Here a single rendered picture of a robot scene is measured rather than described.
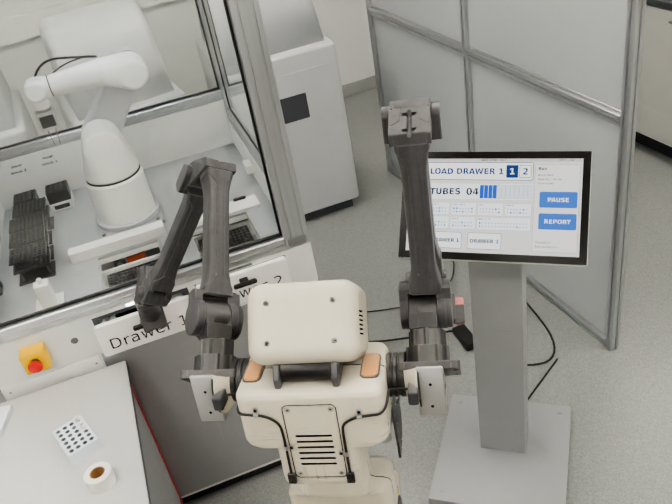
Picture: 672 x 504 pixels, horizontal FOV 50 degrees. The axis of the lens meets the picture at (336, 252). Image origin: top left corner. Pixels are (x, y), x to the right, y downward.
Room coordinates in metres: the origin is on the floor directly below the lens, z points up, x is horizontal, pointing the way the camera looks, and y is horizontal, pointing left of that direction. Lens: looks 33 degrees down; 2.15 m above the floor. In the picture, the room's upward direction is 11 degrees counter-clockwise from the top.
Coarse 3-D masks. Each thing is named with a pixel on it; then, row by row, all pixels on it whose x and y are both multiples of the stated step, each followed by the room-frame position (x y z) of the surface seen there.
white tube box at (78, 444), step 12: (72, 420) 1.46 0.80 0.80; (84, 420) 1.45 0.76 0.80; (60, 432) 1.43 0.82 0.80; (72, 432) 1.42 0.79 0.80; (84, 432) 1.42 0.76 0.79; (60, 444) 1.38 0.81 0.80; (72, 444) 1.37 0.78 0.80; (84, 444) 1.37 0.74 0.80; (96, 444) 1.37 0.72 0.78; (72, 456) 1.34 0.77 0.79; (84, 456) 1.35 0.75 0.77
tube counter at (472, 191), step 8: (472, 184) 1.75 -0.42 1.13; (480, 184) 1.74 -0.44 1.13; (488, 184) 1.74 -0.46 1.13; (496, 184) 1.73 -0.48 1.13; (504, 184) 1.72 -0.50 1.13; (512, 184) 1.71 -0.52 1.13; (520, 184) 1.70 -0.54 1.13; (528, 184) 1.69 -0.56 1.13; (472, 192) 1.74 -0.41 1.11; (480, 192) 1.73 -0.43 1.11; (488, 192) 1.72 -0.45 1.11; (496, 192) 1.71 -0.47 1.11; (504, 192) 1.70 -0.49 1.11; (512, 192) 1.70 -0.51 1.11; (520, 192) 1.69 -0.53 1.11; (528, 192) 1.68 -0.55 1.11
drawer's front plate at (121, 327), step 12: (180, 300) 1.75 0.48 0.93; (168, 312) 1.74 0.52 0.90; (180, 312) 1.74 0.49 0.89; (108, 324) 1.70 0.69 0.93; (120, 324) 1.70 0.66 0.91; (132, 324) 1.71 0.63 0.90; (168, 324) 1.73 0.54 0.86; (180, 324) 1.74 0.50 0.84; (96, 336) 1.69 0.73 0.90; (108, 336) 1.69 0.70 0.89; (120, 336) 1.70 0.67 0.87; (132, 336) 1.71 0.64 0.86; (144, 336) 1.71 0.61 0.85; (156, 336) 1.72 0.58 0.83; (108, 348) 1.69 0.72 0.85; (120, 348) 1.70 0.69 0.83
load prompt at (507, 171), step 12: (432, 168) 1.83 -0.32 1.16; (444, 168) 1.81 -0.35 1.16; (456, 168) 1.80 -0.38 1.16; (468, 168) 1.79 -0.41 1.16; (480, 168) 1.77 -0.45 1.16; (492, 168) 1.76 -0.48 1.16; (504, 168) 1.75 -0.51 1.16; (516, 168) 1.73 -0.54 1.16; (528, 168) 1.72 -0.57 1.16; (504, 180) 1.73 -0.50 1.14; (516, 180) 1.71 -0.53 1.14; (528, 180) 1.70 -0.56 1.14
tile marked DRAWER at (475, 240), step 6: (468, 234) 1.67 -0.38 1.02; (474, 234) 1.66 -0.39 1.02; (480, 234) 1.66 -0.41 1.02; (486, 234) 1.65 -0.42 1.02; (492, 234) 1.65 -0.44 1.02; (498, 234) 1.64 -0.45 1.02; (468, 240) 1.66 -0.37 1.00; (474, 240) 1.65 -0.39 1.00; (480, 240) 1.65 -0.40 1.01; (486, 240) 1.64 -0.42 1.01; (492, 240) 1.63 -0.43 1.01; (498, 240) 1.63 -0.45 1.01; (468, 246) 1.65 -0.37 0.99; (474, 246) 1.64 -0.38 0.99; (480, 246) 1.64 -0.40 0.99; (486, 246) 1.63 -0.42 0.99; (492, 246) 1.62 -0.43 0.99; (498, 246) 1.62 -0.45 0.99
